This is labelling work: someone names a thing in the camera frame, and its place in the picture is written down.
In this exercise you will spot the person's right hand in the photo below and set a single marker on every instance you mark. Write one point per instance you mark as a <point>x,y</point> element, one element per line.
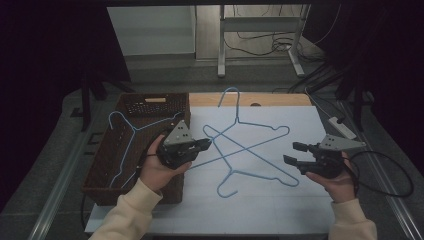
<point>336,188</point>

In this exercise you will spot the white power strip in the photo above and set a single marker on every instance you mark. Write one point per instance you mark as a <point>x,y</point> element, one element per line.
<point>341,129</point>

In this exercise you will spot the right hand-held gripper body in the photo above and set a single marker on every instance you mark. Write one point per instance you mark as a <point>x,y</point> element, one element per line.
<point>328,160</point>

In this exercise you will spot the brown woven basket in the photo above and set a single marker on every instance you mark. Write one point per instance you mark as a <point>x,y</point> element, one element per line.
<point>110,156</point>

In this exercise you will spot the grey metal stand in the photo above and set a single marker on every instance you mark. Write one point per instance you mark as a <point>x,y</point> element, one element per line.
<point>256,24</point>

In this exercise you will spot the metal floor rail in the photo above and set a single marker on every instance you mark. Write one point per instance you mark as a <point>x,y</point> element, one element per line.
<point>56,200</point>
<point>400,213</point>

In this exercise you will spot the white panel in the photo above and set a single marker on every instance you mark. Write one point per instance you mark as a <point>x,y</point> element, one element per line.
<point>150,30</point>

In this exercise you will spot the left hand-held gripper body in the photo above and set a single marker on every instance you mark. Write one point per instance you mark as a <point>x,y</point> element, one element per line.
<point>178,146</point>

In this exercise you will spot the person's left hand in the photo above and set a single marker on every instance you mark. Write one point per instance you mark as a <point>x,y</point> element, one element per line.
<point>153,173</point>

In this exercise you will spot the white table mat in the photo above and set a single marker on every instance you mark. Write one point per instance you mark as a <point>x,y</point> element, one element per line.
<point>266,206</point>

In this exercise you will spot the black stand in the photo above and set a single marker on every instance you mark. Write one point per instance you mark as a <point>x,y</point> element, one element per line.
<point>358,110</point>
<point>86,106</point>

